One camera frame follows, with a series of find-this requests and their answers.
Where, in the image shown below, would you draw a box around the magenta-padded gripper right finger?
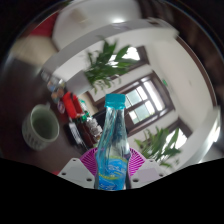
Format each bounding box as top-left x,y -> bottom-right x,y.
128,147 -> 168,190

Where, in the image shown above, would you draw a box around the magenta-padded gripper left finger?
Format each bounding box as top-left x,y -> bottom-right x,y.
57,147 -> 100,190

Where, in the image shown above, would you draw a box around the red carpeted staircase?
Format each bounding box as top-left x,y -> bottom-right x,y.
29,13 -> 59,38

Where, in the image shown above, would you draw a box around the wide brown-framed window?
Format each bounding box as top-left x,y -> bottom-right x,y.
109,45 -> 150,69

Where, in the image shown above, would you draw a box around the black office chair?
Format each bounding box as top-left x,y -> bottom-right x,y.
91,109 -> 109,132

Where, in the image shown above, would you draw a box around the large potted leafy plant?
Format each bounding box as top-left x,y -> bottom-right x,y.
134,126 -> 183,168

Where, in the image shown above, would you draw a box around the brown glazed double door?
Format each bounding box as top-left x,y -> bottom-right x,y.
88,71 -> 176,136

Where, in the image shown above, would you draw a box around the red plastic box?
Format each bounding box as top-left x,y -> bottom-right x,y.
61,91 -> 84,119

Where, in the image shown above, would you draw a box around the clear blue-capped water bottle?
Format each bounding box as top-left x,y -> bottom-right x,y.
94,93 -> 133,192

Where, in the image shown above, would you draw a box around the flat black device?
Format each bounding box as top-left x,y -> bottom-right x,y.
68,121 -> 84,146

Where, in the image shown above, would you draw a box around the pale green patterned cup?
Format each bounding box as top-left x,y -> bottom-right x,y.
21,103 -> 61,151

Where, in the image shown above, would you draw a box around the colourful round stickers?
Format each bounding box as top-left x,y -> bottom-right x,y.
46,76 -> 66,104

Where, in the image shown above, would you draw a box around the small potted leafy plant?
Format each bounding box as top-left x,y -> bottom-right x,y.
66,39 -> 141,97

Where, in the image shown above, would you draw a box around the narrow brown-framed window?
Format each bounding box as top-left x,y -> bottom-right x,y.
166,118 -> 194,151

